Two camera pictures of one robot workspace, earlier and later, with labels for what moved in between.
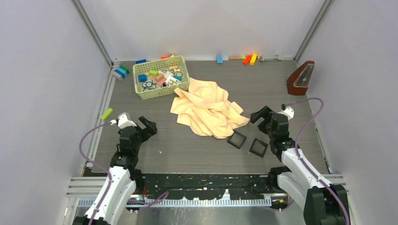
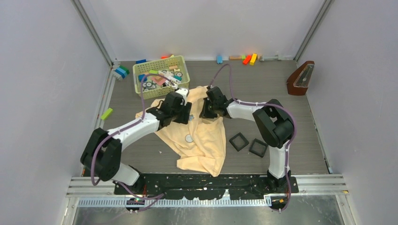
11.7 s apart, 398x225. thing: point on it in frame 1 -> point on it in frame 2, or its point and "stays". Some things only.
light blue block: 219,60 stays
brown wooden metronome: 298,83 stays
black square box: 258,147 stays
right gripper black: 267,113 -> 204,114
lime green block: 106,114 stays
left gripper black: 147,132 -> 184,117
